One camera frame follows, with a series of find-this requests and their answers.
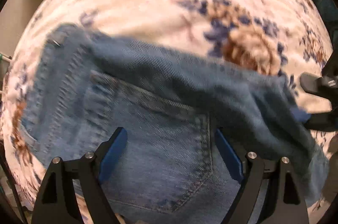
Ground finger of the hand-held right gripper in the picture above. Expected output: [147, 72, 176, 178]
[300, 51, 338, 93]
[290, 107, 338, 132]

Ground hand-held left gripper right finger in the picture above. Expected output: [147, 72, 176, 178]
[214, 129, 310, 224]

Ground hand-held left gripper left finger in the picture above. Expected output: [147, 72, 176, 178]
[31, 127, 129, 224]

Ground blue denim pants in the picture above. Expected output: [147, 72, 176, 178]
[20, 23, 330, 224]

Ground floral blanket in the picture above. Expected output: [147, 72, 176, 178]
[0, 0, 334, 224]

